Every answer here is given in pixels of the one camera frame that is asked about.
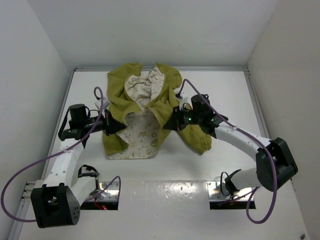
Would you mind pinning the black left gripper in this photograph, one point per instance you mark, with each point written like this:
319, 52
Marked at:
111, 125

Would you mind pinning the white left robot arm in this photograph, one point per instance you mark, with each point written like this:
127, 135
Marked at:
57, 202

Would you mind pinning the left aluminium base plate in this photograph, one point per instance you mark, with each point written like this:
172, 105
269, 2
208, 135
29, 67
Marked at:
108, 191

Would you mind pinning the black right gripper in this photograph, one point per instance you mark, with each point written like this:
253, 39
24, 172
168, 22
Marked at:
175, 122

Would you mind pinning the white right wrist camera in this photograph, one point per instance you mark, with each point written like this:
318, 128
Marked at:
182, 98

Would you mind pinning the right aluminium base plate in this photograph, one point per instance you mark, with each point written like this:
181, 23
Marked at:
218, 193

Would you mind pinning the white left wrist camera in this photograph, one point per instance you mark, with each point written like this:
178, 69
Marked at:
102, 103

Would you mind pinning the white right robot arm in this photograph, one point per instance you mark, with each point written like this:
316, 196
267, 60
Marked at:
275, 164

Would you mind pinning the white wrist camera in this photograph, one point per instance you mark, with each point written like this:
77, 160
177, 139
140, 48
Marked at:
182, 98
102, 103

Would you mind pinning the aluminium base plate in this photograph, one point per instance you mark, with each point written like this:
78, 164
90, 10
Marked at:
218, 193
108, 191

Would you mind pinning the olive green jacket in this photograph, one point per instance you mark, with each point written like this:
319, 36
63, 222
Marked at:
143, 103

